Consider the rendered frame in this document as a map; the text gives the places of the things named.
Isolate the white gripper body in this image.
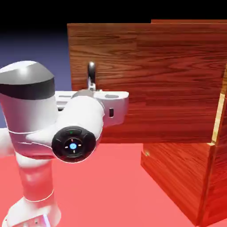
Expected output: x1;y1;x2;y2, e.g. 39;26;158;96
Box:
55;90;129;111

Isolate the curved silver metal handle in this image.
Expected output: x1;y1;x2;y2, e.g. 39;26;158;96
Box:
87;61;97;87

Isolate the wooden cabinet door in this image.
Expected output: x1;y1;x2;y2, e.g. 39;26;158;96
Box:
140;143;216;227
67;22;227;145

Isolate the red-brown wooden cabinet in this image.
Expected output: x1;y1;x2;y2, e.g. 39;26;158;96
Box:
140;19;227;227

